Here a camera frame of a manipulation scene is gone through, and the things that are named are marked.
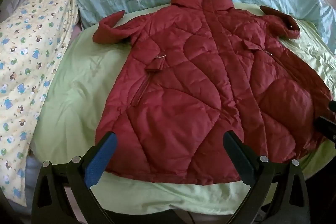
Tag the red quilted jacket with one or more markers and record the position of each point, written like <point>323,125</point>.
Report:
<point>199,92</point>

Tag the light green blanket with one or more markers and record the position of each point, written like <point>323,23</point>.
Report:
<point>76,98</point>

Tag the yellow cartoon print quilt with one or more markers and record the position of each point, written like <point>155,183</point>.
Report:
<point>26,61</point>

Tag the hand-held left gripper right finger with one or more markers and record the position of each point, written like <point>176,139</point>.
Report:
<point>240,158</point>

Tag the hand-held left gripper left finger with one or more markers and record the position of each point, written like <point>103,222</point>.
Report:
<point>101,161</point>

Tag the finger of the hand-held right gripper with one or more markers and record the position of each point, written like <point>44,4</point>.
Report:
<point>325,125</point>
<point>332,104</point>

